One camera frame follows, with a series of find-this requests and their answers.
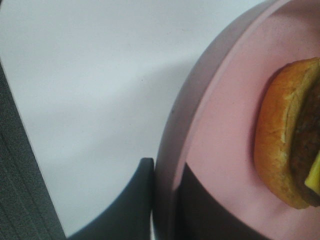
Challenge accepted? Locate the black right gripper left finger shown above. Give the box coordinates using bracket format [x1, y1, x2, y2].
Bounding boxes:
[68, 158, 154, 240]

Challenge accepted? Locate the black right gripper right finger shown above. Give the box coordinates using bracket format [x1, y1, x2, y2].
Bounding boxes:
[174, 164, 267, 240]

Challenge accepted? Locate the pink round plate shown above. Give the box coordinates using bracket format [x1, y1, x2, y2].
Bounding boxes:
[153, 0, 320, 240]

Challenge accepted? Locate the burger with lettuce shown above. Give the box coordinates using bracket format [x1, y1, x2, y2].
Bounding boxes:
[253, 57, 320, 209]

